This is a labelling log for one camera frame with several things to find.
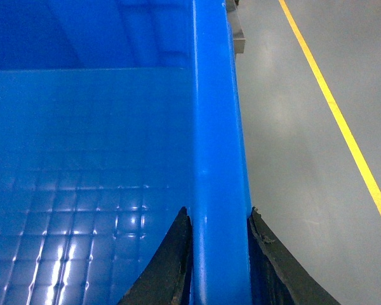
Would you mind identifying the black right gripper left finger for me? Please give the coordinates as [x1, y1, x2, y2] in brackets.
[119, 207, 193, 304]

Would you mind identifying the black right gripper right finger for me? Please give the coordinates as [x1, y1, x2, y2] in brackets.
[247, 207, 338, 304]

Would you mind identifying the grey metal shelf frame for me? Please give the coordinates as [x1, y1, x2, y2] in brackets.
[225, 0, 246, 55]

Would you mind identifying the blue plastic crate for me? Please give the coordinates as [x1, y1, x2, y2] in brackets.
[0, 1, 252, 304]

